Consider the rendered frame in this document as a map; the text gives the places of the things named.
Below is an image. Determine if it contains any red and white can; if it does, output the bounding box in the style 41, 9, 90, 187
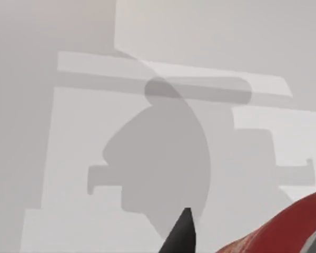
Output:
214, 188, 316, 253

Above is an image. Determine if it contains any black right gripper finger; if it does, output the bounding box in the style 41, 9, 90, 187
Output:
157, 207, 197, 253

